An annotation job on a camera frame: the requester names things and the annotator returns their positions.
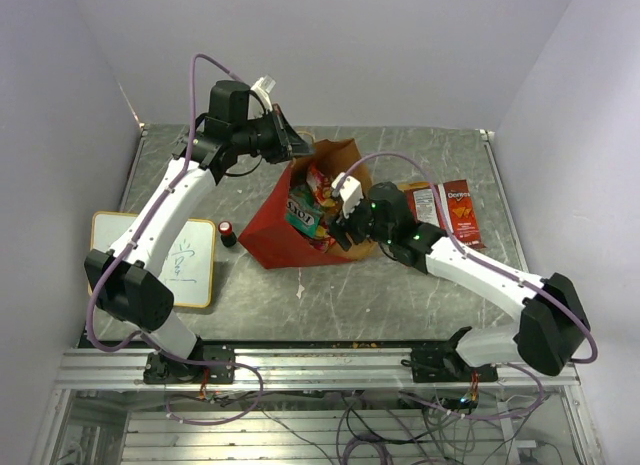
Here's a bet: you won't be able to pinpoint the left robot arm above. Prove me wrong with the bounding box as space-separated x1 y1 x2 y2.
84 76 313 382

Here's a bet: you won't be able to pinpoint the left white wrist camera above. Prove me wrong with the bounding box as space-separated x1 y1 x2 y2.
251 75 276 111

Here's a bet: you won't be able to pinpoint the small orange snack packet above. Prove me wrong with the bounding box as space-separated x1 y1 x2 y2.
306 163 338 215

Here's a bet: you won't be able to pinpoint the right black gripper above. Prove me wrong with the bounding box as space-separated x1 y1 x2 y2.
326 194 394 249

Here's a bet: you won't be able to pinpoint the cable tangle under table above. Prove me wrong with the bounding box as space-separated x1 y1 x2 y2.
164 354 551 465

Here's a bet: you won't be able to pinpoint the brown snack pouch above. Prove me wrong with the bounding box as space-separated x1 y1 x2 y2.
397 181 431 191

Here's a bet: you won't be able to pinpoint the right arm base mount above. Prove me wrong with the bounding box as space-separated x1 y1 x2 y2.
400 341 498 383

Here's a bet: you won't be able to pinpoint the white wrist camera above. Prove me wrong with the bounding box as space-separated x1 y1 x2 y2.
251 75 276 111
331 172 364 219

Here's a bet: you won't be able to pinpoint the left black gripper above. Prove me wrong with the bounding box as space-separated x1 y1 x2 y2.
235 105 318 166

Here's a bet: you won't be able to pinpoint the aluminium extrusion rail frame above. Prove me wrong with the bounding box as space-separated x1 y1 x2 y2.
54 345 581 392

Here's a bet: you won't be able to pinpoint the teal Fox's candy bag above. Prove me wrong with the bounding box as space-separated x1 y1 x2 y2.
285 185 324 238

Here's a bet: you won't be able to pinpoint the red Doritos chip bag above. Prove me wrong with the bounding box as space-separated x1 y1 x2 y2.
402 179 485 250

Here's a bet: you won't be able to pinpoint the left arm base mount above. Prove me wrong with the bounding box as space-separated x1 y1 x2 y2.
143 344 236 385

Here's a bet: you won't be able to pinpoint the red brown paper bag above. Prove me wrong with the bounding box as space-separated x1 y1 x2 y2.
239 138 374 269

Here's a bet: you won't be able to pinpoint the red capped black marker stamp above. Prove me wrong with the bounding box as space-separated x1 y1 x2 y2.
217 221 237 248

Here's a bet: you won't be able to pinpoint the small whiteboard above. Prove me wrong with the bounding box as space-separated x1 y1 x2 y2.
90 211 217 309

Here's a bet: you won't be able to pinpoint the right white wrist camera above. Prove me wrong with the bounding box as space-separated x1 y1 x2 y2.
331 172 364 219

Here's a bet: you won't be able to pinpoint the colourful small snack packets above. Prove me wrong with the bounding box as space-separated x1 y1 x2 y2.
308 227 341 253

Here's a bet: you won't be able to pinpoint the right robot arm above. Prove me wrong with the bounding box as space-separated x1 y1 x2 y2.
329 174 590 381

